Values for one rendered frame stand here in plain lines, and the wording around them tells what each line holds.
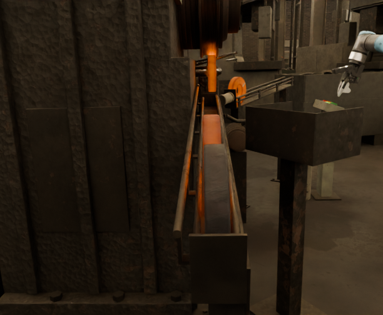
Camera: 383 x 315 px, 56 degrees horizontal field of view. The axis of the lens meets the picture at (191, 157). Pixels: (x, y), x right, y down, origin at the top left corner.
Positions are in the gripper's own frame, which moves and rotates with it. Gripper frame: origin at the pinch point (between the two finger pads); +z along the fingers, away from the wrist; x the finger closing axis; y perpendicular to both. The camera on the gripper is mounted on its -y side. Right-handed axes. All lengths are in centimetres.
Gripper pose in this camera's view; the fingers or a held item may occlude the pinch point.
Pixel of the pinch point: (338, 94)
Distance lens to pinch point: 234.8
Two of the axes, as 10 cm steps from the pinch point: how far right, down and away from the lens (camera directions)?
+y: 9.5, 3.1, 0.4
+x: 0.4, -2.4, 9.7
